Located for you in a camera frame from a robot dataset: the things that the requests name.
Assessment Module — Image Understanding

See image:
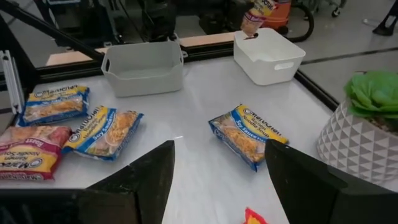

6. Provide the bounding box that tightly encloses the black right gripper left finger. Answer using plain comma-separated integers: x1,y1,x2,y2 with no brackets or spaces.
0,139,176,224

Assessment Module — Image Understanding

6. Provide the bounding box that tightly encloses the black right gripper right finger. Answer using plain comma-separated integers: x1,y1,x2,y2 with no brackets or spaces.
264,139,398,224

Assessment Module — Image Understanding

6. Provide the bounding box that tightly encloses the orange chicken flavor noodle pack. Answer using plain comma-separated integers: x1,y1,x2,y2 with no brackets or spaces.
243,207,270,224

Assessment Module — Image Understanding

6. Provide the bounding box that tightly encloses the blue soy sauce noodle pack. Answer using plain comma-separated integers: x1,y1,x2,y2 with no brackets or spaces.
17,84,91,128
62,105,145,162
208,104,289,172

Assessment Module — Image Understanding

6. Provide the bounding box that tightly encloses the red roast flavor noodle pack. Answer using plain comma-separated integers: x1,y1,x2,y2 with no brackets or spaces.
240,0,277,38
0,124,73,182

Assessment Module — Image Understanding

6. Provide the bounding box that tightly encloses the green plant in triangle-patterned pot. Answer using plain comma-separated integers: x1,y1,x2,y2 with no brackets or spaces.
316,70,398,187

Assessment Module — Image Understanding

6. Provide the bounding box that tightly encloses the white bin with cutaway side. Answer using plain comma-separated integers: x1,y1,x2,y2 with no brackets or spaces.
101,40,185,98

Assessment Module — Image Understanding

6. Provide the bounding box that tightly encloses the tan wooden board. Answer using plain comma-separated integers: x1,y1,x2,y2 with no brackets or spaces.
45,30,237,67

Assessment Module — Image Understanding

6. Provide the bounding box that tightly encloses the silver aluminium profile bar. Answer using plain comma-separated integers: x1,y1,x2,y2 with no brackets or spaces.
0,49,25,114

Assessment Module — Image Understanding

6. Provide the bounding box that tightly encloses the orange shop vacuum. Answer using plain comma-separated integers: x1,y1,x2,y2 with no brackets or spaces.
262,0,315,43

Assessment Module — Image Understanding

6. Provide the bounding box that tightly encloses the cart caster wheel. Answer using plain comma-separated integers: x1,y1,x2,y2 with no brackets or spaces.
323,0,348,18

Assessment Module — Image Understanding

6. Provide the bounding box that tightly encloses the dark bulky background equipment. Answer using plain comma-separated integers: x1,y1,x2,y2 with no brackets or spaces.
198,0,249,35

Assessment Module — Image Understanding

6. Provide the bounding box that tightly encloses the white bin with handle slots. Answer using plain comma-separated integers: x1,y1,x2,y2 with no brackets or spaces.
233,27,307,86

